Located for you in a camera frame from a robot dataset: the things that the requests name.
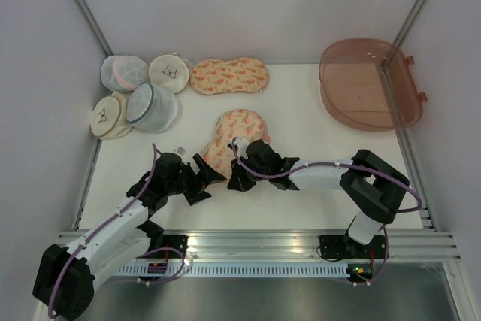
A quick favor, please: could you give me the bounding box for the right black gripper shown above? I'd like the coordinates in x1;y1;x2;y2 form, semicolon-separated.
228;153;271;192

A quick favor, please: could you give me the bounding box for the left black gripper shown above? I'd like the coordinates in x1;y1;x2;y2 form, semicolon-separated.
166;154;225;205

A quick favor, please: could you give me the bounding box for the floral mesh laundry bag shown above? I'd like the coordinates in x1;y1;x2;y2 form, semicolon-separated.
201;109;271;180

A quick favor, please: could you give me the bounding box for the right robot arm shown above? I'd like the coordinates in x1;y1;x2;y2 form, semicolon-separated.
228;137;410;261

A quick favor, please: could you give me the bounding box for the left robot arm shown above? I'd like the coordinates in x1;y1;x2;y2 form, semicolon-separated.
32;151;226;320

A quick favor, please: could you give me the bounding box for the white mesh bag blue trim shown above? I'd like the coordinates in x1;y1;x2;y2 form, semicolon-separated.
126;82;178;133

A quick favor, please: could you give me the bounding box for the beige round bag front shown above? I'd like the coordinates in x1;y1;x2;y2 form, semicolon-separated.
90;92;133;141

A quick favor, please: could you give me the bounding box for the beige round bag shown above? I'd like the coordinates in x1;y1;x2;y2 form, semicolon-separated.
148;53;193;94
90;92;133;141

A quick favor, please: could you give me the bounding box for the beige round bag rear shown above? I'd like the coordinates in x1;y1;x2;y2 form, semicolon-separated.
148;53;193;94

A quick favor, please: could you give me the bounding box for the white mesh bag pink trim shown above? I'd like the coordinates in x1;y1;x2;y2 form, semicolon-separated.
100;56;149;92

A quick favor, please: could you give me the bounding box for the pink transparent plastic basket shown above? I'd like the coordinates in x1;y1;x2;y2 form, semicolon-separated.
319;38;427;132

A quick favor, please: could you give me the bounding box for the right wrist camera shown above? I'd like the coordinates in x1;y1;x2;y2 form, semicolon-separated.
231;137;250;158

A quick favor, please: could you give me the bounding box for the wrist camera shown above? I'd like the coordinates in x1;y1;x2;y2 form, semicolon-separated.
231;137;250;158
174;146;186;156

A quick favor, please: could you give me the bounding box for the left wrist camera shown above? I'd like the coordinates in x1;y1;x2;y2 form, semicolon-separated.
174;146;186;156

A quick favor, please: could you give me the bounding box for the white slotted cable duct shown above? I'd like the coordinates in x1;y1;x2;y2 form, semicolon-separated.
115;261;349;278

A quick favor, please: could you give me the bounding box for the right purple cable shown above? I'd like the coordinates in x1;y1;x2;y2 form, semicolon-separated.
231;136;422;288

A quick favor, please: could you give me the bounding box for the left aluminium frame post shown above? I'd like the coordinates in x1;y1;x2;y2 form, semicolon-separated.
73;0;113;57

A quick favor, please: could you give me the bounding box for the aluminium frame post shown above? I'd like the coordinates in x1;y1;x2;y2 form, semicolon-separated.
392;0;452;50
73;0;113;57

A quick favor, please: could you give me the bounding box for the right aluminium frame post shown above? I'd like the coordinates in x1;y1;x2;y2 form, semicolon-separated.
392;0;452;50

